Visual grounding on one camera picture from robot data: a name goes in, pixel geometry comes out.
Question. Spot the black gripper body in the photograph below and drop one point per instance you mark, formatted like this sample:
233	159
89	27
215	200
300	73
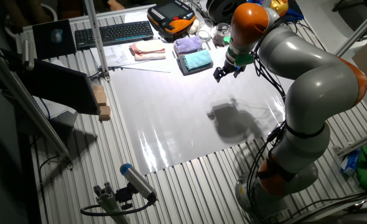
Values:
230	67

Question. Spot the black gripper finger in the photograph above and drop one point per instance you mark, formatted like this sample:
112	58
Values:
239	71
219	74

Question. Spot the teal microfibre cloth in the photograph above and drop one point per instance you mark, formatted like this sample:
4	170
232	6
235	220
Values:
197	59

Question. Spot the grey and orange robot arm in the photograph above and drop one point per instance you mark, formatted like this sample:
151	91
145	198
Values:
311	87

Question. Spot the grey folded cloth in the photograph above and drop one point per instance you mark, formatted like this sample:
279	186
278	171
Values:
196	71

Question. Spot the purple folded cloth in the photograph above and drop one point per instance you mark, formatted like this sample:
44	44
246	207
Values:
188	45

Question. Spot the pink folded cloth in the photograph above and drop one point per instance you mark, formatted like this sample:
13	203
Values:
149	57
147	46

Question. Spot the blue cloth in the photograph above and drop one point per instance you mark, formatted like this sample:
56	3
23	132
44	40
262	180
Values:
295	14

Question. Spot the bystander hand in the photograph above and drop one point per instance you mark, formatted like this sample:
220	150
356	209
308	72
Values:
115	4

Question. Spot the glass jar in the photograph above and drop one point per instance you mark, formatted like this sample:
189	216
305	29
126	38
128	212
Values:
220	35

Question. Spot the clear glass cup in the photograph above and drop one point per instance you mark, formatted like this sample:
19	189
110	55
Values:
206	31

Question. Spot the white egg-shaped object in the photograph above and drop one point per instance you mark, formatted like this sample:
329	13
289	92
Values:
193	27

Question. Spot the black filament spool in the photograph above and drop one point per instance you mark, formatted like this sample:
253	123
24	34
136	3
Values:
221	11

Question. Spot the glossy white table sheet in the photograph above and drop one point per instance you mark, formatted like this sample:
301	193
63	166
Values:
171	118

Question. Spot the black and orange teach pendant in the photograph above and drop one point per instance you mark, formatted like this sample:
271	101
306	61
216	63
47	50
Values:
171	15

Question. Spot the golden piggy bank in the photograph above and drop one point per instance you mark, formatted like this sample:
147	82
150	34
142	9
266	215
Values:
280	6

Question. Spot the white printed paper sheet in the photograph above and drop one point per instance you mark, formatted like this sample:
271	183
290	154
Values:
115	56

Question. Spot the black computer keyboard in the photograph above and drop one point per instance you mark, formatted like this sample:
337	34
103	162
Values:
115	34

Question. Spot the wooden block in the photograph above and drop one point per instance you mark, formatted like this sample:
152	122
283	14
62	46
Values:
100	96
105	112

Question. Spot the blue tissue pack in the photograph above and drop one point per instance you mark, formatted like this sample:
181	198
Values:
351	161

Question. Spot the black monitor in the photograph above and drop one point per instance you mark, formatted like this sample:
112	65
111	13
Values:
62	87

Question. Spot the grey computer mouse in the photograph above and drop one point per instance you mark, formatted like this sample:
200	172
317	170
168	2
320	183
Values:
56	35

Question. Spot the black mouse pad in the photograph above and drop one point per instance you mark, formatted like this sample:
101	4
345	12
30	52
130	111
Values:
43	48

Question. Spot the green printed wrist mount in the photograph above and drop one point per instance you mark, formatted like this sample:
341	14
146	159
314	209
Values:
244	59

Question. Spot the aluminium frame post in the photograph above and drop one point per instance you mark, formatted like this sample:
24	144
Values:
96	37

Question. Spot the aluminium frame bar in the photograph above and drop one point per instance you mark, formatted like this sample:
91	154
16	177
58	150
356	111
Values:
360	141
360	29

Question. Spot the silver camera with blue cap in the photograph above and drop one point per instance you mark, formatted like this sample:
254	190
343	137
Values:
138	182

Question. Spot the black camera bracket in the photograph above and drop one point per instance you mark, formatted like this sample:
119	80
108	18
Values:
124	194

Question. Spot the aluminium extrusion camera stand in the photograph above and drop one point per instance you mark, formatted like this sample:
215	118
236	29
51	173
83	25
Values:
109	202

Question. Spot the slanted aluminium frame beam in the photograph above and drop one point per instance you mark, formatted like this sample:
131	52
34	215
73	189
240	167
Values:
31	109

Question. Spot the silver bar-shaped camera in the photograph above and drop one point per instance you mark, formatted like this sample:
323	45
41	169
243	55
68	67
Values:
28	54

